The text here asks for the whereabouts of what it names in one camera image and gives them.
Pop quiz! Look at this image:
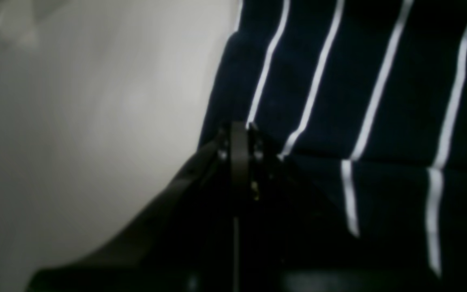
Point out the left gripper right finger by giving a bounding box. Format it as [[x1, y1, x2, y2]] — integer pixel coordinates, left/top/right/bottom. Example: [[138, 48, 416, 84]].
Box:
[[240, 124, 441, 292]]

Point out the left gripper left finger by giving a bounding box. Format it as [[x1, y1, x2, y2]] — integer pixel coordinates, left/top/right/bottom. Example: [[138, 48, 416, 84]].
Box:
[[27, 122, 249, 292]]

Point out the navy white striped t-shirt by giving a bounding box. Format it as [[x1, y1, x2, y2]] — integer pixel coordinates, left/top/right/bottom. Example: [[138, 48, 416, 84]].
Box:
[[199, 0, 467, 292]]

